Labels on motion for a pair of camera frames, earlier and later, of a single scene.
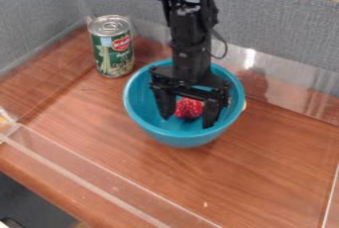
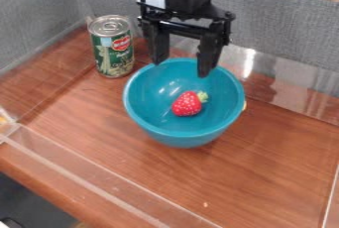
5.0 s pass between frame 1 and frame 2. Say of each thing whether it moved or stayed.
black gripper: moved
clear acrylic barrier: stayed
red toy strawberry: stayed
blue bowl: stayed
